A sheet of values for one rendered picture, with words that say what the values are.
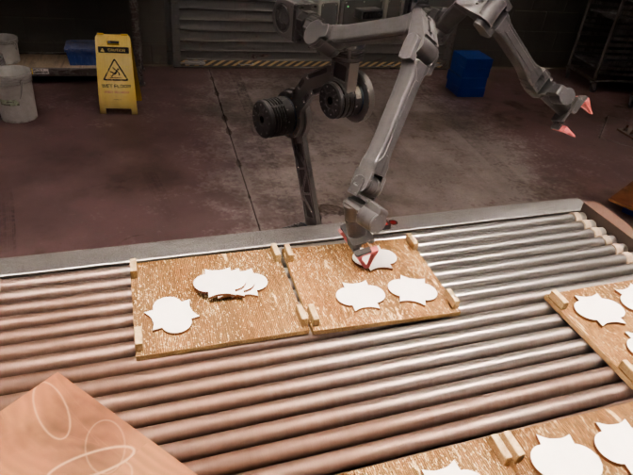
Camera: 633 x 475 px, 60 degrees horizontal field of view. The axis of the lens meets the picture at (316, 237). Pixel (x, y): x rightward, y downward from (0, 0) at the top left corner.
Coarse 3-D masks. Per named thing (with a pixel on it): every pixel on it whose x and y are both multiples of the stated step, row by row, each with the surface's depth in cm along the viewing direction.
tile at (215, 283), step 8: (208, 272) 146; (216, 272) 147; (224, 272) 147; (232, 272) 147; (200, 280) 144; (208, 280) 144; (216, 280) 144; (224, 280) 145; (232, 280) 145; (240, 280) 145; (200, 288) 141; (208, 288) 141; (216, 288) 141; (224, 288) 142; (232, 288) 142; (240, 288) 143; (208, 296) 139; (216, 296) 140
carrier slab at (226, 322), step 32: (224, 256) 157; (256, 256) 159; (160, 288) 143; (192, 288) 145; (288, 288) 148; (192, 320) 135; (224, 320) 136; (256, 320) 137; (288, 320) 138; (160, 352) 126
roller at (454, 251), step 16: (496, 240) 180; (512, 240) 181; (528, 240) 182; (544, 240) 184; (560, 240) 186; (432, 256) 171; (448, 256) 173; (288, 272) 157; (128, 288) 145; (0, 304) 136; (16, 304) 136; (32, 304) 137; (48, 304) 138; (64, 304) 139; (80, 304) 140
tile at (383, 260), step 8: (360, 248) 165; (352, 256) 161; (368, 256) 162; (376, 256) 162; (384, 256) 163; (392, 256) 163; (360, 264) 159; (376, 264) 159; (384, 264) 160; (392, 264) 161
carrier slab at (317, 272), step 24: (384, 240) 171; (288, 264) 157; (312, 264) 158; (336, 264) 159; (408, 264) 162; (312, 288) 149; (336, 288) 150; (384, 288) 152; (336, 312) 142; (360, 312) 143; (384, 312) 144; (408, 312) 145; (432, 312) 145; (456, 312) 147
